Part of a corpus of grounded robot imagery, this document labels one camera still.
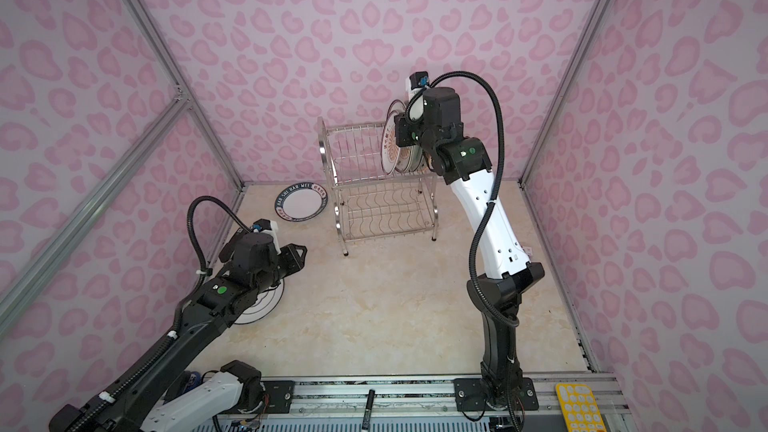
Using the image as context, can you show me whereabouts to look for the mint green flower plate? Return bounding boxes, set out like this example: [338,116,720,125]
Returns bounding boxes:
[407,146,423,172]

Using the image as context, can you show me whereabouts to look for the orange sunburst plate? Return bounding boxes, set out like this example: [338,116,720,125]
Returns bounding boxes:
[387,99,411,173]
[381,111,401,175]

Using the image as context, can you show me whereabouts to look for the white plate black rings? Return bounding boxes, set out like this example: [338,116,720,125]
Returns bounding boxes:
[233,278,287,326]

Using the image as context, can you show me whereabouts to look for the halloween cat star plate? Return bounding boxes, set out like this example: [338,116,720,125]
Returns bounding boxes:
[420,151,433,171]

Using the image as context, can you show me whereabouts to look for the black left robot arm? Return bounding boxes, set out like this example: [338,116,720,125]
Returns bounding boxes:
[48,232,308,431]

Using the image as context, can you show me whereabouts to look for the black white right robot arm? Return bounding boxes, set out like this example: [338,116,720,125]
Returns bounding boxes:
[394,86,545,409]

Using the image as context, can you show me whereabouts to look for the silver two-tier dish rack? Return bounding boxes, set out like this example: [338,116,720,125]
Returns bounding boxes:
[317,118,439,256]

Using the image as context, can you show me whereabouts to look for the white plate black text rim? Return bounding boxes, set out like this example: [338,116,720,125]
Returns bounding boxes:
[274,182,329,222]

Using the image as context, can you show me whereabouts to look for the black marker pen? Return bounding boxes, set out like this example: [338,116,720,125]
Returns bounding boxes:
[361,389,376,432]

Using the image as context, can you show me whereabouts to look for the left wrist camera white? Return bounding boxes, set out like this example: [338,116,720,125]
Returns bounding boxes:
[251,218,280,251]

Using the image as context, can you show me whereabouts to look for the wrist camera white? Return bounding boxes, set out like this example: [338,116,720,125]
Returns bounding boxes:
[251,218,280,251]
[406,71,429,100]

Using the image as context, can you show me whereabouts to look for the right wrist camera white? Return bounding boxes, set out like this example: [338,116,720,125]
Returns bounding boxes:
[406,71,429,100]

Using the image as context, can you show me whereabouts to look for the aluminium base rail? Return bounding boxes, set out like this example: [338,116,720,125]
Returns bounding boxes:
[191,371,637,432]

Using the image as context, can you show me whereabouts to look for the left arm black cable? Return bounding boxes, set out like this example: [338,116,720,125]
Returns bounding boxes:
[65,194,253,432]

